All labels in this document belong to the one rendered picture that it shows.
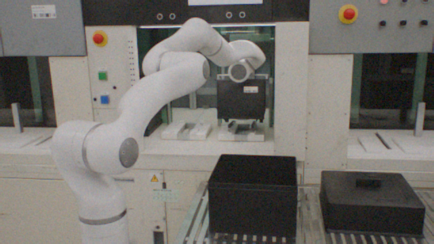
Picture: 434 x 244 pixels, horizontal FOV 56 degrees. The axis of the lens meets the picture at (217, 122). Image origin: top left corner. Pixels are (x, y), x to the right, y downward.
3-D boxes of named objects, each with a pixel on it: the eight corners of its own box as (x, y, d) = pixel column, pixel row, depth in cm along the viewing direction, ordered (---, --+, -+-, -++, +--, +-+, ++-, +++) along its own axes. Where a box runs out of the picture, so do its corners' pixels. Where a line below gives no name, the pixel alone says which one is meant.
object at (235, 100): (213, 127, 185) (213, 57, 182) (219, 123, 205) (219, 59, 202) (268, 128, 181) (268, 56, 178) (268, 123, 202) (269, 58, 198)
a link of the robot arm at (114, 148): (74, 177, 102) (125, 189, 94) (54, 140, 95) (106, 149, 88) (176, 75, 136) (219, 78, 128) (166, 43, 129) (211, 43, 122)
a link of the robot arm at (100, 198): (103, 229, 97) (93, 132, 91) (50, 213, 106) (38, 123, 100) (136, 208, 107) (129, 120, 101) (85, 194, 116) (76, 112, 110)
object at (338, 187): (325, 232, 129) (327, 194, 126) (318, 193, 157) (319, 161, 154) (425, 238, 124) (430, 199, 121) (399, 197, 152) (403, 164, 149)
